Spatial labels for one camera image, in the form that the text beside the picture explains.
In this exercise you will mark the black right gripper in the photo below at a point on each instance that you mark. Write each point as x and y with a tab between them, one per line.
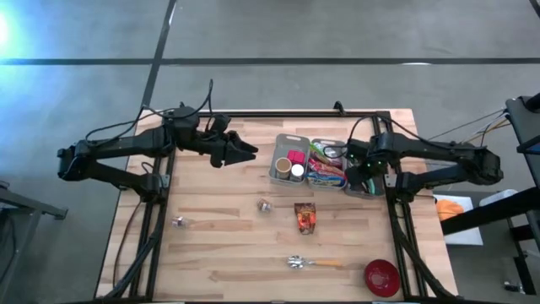
371	169

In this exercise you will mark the small black device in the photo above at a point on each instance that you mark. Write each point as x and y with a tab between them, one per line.
514	288

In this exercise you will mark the white-lidded spice jar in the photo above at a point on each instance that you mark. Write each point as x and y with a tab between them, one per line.
297	171

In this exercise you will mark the brown snack pouch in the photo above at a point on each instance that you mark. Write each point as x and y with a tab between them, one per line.
305	219

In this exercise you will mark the black metal stand leg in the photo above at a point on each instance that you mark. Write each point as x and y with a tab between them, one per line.
25	202

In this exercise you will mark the orange cloth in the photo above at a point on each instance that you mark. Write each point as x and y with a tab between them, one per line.
449	210

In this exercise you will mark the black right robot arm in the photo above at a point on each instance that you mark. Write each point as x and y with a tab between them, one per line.
443	158

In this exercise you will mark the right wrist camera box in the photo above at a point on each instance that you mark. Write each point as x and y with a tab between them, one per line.
358	150

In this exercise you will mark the white board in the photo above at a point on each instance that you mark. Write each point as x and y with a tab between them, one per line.
464	236

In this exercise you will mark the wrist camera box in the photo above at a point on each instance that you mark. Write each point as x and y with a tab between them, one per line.
219	124
358	150

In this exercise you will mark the dark grey translucent bin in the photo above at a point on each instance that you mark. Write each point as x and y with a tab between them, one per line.
354	193

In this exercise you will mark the glass spice jar cork stopper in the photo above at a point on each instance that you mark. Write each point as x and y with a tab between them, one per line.
264	206

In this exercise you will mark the white plastic container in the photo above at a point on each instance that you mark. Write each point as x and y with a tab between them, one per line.
498	196

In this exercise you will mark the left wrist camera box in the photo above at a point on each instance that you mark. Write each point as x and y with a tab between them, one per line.
219	124

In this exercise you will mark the black metal stand bar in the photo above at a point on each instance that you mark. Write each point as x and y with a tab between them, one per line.
485	213

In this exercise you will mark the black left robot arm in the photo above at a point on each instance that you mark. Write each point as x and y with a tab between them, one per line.
126	145

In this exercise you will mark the black frame clamp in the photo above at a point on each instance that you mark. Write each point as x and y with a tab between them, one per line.
338	107

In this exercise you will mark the red bowl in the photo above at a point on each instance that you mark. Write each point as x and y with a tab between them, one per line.
381	278

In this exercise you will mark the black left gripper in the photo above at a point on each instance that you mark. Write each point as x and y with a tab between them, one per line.
217	150

